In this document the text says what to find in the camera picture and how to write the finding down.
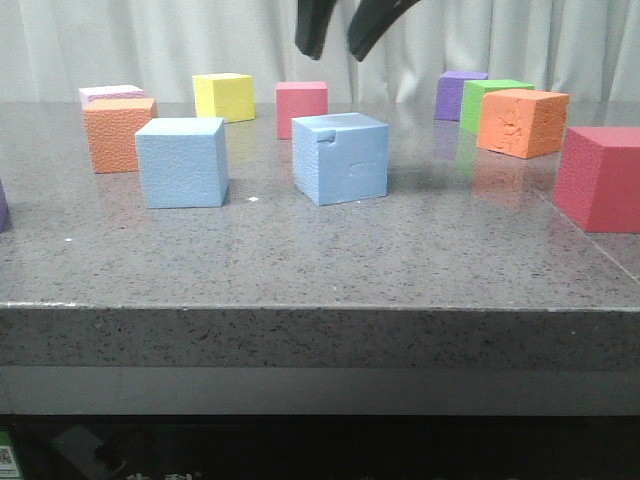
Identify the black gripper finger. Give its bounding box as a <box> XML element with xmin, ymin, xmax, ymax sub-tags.
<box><xmin>295</xmin><ymin>0</ymin><xmax>337</xmax><ymax>60</ymax></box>
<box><xmin>347</xmin><ymin>0</ymin><xmax>419</xmax><ymax>62</ymax></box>

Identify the red foam cube centre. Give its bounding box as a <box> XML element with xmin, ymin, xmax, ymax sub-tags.
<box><xmin>275</xmin><ymin>81</ymin><xmax>328</xmax><ymax>140</ymax></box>

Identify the red foam cube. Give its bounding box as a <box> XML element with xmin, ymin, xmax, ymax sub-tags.
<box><xmin>554</xmin><ymin>126</ymin><xmax>639</xmax><ymax>233</ymax></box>
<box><xmin>275</xmin><ymin>81</ymin><xmax>328</xmax><ymax>140</ymax></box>

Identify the yellow foam cube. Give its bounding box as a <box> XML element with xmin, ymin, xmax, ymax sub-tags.
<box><xmin>192</xmin><ymin>73</ymin><xmax>256</xmax><ymax>123</ymax></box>

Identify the purple foam cube right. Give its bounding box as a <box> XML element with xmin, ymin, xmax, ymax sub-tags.
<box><xmin>434</xmin><ymin>71</ymin><xmax>489</xmax><ymax>121</ymax></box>

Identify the purple foam cube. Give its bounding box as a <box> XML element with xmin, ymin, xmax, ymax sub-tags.
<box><xmin>0</xmin><ymin>182</ymin><xmax>10</xmax><ymax>233</ymax></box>
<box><xmin>434</xmin><ymin>71</ymin><xmax>489</xmax><ymax>121</ymax></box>

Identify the green foam cube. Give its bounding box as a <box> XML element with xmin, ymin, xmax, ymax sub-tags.
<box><xmin>460</xmin><ymin>79</ymin><xmax>535</xmax><ymax>134</ymax></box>

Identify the notched light blue foam cube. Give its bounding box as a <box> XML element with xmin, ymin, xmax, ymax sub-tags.
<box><xmin>292</xmin><ymin>112</ymin><xmax>390</xmax><ymax>206</ymax></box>

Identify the damaged orange foam cube right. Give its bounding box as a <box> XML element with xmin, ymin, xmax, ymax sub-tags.
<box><xmin>477</xmin><ymin>89</ymin><xmax>570</xmax><ymax>159</ymax></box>

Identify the pink foam cube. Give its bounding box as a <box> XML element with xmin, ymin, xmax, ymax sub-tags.
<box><xmin>78</xmin><ymin>84</ymin><xmax>145</xmax><ymax>107</ymax></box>

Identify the orange foam cube left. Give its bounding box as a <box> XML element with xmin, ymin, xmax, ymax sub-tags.
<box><xmin>83</xmin><ymin>97</ymin><xmax>157</xmax><ymax>174</ymax></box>

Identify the white curtain backdrop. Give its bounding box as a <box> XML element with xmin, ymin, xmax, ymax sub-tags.
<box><xmin>1</xmin><ymin>1</ymin><xmax>639</xmax><ymax>103</ymax></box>

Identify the red foam cube right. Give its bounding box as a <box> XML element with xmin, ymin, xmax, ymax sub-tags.
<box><xmin>554</xmin><ymin>126</ymin><xmax>639</xmax><ymax>233</ymax></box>

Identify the purple foam cube left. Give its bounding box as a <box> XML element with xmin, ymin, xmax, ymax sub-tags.
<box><xmin>0</xmin><ymin>182</ymin><xmax>10</xmax><ymax>233</ymax></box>

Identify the green sticker label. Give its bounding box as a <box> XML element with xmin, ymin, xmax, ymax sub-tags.
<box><xmin>0</xmin><ymin>431</ymin><xmax>22</xmax><ymax>479</ymax></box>

